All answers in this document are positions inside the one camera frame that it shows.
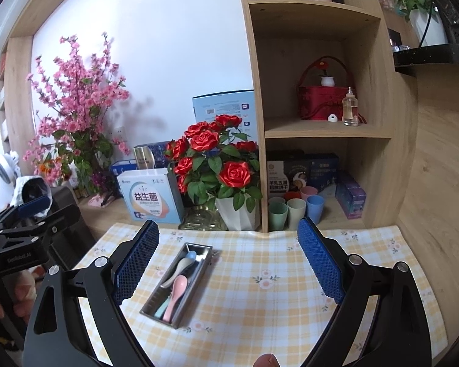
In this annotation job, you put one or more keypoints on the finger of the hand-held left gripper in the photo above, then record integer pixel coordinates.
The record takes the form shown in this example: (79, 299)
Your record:
(49, 225)
(34, 206)

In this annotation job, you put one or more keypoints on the small white vase red flower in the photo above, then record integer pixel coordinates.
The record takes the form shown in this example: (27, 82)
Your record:
(326, 82)

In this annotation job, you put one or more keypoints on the red rose plant white pot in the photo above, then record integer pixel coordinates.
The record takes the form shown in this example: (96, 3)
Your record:
(237, 212)

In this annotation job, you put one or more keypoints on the pink cup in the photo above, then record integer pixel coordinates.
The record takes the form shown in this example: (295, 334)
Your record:
(308, 192)

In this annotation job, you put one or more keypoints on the small white round gadget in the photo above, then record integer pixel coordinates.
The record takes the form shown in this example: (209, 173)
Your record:
(332, 118)

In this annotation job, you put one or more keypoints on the tall light blue box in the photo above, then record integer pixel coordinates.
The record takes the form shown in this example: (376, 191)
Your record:
(214, 103)

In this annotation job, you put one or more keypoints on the beige speckled spoon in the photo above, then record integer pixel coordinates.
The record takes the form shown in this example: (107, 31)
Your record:
(185, 264)

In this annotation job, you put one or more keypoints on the white and black biscuit box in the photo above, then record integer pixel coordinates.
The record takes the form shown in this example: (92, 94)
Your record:
(278, 177)

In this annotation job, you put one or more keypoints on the blue illustrated box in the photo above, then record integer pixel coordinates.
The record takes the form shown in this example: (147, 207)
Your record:
(325, 168)

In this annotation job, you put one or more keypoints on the pink spoon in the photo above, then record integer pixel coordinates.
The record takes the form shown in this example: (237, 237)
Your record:
(179, 285)

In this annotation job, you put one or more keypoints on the dark box with moon print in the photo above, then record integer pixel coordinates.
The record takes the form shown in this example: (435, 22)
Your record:
(300, 172)

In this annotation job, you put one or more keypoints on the metal utensil tray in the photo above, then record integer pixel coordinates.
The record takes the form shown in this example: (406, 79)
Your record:
(201, 254)

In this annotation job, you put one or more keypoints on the wooden shelf unit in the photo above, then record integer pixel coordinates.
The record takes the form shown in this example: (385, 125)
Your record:
(367, 65)

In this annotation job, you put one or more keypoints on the blue spoon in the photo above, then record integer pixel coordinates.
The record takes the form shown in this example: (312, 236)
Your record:
(191, 255)

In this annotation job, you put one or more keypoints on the white supplement box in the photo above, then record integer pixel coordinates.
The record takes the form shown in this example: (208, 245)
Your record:
(149, 198)

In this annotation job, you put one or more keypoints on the beige cup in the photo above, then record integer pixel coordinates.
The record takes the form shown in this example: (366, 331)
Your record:
(296, 216)

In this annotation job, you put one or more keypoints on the black speckled counter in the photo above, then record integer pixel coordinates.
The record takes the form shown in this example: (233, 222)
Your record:
(424, 55)

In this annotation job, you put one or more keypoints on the pink blossom bouquet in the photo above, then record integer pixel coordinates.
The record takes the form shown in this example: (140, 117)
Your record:
(80, 95)

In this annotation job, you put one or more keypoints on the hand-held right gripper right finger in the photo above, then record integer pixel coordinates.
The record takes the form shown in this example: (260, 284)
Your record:
(321, 260)

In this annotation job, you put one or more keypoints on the green spoon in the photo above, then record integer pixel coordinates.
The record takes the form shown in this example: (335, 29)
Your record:
(160, 311)

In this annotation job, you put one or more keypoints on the white wall socket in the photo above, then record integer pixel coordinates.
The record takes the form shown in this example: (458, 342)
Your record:
(120, 133)

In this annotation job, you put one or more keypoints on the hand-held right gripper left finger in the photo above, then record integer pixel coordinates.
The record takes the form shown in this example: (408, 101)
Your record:
(135, 260)

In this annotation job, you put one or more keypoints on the clear perfume bottle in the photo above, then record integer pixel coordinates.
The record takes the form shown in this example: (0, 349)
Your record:
(350, 111)

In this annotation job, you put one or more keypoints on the dark blue patterned box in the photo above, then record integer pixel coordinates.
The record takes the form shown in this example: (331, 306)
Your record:
(162, 149)

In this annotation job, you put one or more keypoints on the white and black jacket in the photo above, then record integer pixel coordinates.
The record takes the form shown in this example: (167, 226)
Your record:
(23, 183)

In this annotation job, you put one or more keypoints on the blue carton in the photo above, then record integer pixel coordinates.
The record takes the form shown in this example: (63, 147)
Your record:
(120, 170)

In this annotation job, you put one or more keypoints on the red cup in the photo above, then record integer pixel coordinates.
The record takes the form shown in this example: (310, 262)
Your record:
(292, 195)

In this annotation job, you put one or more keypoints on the person's right hand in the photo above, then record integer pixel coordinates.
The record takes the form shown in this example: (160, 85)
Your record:
(267, 361)

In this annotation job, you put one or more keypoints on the black chair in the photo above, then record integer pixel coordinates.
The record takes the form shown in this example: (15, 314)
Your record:
(70, 198)

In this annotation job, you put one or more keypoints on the person's left hand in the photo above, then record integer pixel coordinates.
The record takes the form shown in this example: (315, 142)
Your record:
(25, 294)

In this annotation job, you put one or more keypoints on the purple box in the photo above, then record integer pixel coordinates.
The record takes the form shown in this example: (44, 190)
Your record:
(352, 198)

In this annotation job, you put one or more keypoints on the green cup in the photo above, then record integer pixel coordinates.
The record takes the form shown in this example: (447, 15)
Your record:
(277, 200)
(278, 218)

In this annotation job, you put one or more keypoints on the blue cup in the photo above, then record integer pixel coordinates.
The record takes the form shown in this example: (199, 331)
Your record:
(315, 210)

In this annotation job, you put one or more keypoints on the small white fan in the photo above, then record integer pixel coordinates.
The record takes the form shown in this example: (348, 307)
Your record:
(4, 170)

